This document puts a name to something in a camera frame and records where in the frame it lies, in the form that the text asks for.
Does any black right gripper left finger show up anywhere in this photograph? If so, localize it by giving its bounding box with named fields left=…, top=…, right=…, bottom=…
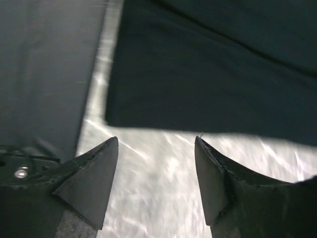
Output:
left=0, top=137, right=118, bottom=238

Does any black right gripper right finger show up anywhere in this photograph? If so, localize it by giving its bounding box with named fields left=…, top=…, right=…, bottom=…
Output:
left=195, top=137, right=317, bottom=238

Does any black t shirt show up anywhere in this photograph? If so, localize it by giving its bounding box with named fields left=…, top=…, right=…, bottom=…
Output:
left=105, top=0, right=317, bottom=146

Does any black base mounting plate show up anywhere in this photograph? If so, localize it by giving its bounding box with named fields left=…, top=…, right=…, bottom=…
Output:
left=0, top=0, right=112, bottom=182

